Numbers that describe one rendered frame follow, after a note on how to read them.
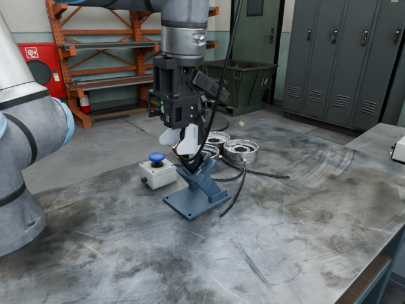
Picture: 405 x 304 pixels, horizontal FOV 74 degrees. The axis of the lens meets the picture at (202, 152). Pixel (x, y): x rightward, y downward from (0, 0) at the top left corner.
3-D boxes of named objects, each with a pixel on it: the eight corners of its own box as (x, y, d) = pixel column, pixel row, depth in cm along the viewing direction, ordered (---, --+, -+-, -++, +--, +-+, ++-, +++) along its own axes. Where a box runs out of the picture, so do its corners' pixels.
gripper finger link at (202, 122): (185, 141, 54) (184, 98, 50) (192, 139, 55) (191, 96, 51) (202, 148, 51) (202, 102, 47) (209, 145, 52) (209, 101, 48)
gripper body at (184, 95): (147, 120, 51) (145, 52, 45) (182, 110, 56) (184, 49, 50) (174, 134, 46) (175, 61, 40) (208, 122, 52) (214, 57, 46)
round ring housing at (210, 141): (196, 143, 94) (196, 132, 92) (225, 141, 96) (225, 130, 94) (200, 155, 85) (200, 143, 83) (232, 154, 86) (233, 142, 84)
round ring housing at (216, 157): (184, 172, 75) (184, 159, 73) (182, 156, 84) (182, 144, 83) (222, 171, 76) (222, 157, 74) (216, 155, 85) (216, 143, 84)
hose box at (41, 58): (25, 126, 352) (1, 44, 311) (22, 122, 370) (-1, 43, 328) (95, 114, 404) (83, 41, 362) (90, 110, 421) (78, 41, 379)
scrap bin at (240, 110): (194, 105, 447) (194, 61, 418) (227, 99, 489) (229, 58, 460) (240, 120, 373) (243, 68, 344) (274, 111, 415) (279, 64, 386)
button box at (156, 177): (163, 171, 76) (161, 155, 74) (176, 181, 71) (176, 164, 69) (136, 180, 71) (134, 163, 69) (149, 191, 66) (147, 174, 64)
